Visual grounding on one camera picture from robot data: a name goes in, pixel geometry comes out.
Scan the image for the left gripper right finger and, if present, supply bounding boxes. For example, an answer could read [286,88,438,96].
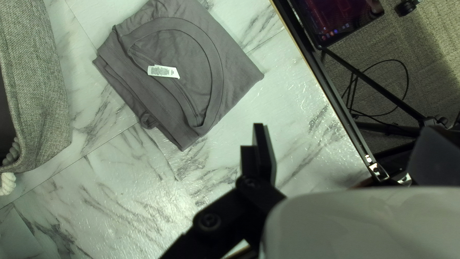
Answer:
[408,126,460,186]

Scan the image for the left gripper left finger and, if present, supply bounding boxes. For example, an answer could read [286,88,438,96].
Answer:
[160,123,286,259]

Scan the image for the grey sweatshirt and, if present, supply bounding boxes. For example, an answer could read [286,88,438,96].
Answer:
[93,0,265,152]

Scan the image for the laptop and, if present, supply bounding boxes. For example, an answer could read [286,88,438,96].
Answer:
[287,0,385,49]

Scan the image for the black floor cable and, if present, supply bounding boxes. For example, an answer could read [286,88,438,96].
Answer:
[341,59,410,118]

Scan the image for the black frame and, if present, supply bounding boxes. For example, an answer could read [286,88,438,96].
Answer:
[270,0,460,186]

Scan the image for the grey fabric basket rope handles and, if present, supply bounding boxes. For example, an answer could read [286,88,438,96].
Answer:
[0,0,71,196]

